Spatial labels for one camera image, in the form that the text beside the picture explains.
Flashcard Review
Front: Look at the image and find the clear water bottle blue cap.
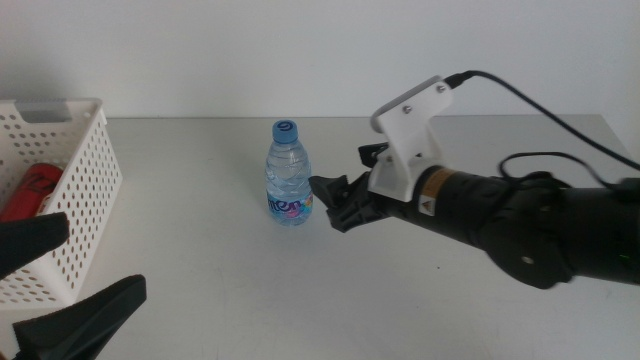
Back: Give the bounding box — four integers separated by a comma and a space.
264, 119, 315, 227

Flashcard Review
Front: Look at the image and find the black right camera cable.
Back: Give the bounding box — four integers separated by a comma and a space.
443, 69, 640, 172

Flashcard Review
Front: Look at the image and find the white perforated plastic basket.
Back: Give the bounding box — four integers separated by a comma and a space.
0, 98, 124, 312

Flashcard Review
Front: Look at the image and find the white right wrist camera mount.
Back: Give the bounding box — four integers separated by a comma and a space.
369, 74, 455, 203

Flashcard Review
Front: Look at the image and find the red cola can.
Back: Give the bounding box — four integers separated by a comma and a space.
0, 163, 66, 224

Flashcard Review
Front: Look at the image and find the thin black right gripper cable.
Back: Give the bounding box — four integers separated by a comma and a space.
498, 150, 611, 190

